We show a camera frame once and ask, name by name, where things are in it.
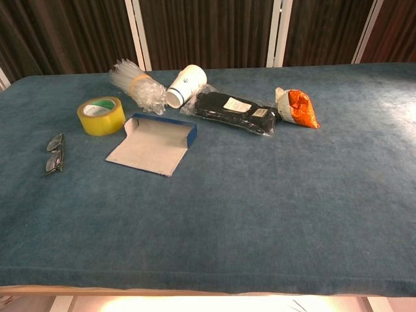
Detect bundle of clear straws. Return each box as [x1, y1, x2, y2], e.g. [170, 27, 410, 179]
[109, 58, 166, 115]

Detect black gloves in plastic bag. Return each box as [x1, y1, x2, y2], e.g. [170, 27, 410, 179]
[179, 84, 280, 138]

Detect brown pleated curtain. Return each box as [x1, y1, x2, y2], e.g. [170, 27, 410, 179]
[0, 0, 416, 84]

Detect black eyeglasses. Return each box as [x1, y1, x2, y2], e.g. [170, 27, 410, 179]
[44, 132, 65, 178]

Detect blue table cloth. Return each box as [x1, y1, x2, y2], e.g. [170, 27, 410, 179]
[0, 62, 416, 297]

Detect white box with blue edge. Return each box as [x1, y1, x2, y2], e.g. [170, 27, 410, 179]
[105, 112, 198, 178]

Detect white partition frame post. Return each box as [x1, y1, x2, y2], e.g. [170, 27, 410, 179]
[266, 0, 294, 68]
[0, 66, 12, 92]
[125, 0, 153, 72]
[352, 0, 384, 64]

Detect white paper cup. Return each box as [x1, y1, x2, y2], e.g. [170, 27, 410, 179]
[165, 64, 208, 110]

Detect yellow packing tape roll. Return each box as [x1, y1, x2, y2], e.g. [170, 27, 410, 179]
[76, 96, 127, 137]

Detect orange and white snack packet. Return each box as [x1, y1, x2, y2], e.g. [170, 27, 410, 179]
[275, 86, 321, 130]

